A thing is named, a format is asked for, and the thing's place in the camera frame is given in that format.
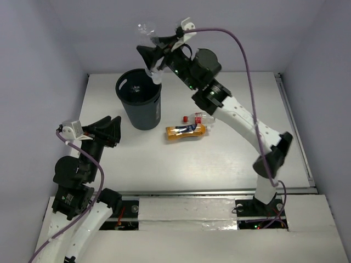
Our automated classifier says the aluminium rail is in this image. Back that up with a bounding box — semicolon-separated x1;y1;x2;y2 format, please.
93;186;316;197
274;73;316;188

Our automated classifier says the aluminium rail right side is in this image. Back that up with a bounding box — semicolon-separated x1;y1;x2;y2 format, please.
274;73;316;188

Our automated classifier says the orange juice bottle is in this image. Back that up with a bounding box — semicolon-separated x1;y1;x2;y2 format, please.
166;123;211;141

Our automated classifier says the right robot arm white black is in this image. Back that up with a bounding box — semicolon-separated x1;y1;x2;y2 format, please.
137;36;293;215

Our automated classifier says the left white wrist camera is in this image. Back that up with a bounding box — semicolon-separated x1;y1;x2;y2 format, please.
60;120;90;141

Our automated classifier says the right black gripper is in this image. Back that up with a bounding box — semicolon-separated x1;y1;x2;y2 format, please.
135;34;199;91

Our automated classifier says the aluminium rail front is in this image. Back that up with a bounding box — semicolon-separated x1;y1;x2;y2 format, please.
93;186;316;197

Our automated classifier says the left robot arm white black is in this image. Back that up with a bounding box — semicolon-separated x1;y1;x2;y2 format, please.
37;116;124;262

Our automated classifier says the white foam front board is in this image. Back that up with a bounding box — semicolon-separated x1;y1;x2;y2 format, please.
31;194;348;263

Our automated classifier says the clear crushed bottle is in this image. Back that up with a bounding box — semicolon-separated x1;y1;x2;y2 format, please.
137;21;163;84

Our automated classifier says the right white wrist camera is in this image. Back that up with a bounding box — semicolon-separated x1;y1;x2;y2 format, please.
171;17;197;52

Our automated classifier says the dark grey plastic bin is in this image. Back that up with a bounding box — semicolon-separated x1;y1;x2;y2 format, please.
115;68;162;130

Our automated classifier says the clear bottle red cap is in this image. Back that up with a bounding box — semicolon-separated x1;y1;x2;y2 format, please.
183;112;216;125

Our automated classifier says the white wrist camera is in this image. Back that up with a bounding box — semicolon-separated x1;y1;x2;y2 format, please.
171;17;197;52
60;120;90;141

